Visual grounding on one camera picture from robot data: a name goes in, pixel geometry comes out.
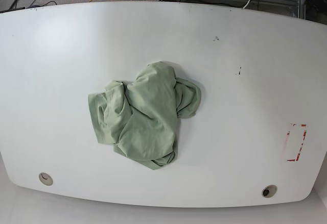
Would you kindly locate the table cable grommet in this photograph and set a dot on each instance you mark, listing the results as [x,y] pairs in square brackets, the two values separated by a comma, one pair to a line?
[45,179]
[269,191]

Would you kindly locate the red tape rectangle marking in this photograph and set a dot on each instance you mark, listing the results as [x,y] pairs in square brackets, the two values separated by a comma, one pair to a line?
[294,142]

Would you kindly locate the green t-shirt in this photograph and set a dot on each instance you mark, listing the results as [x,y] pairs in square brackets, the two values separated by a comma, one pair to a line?
[139,119]

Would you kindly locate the right table cable grommet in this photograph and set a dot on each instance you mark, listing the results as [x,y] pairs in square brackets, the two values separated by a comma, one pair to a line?
[269,191]

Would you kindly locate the left table cable grommet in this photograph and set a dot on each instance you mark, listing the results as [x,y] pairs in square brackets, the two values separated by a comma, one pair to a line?
[45,179]

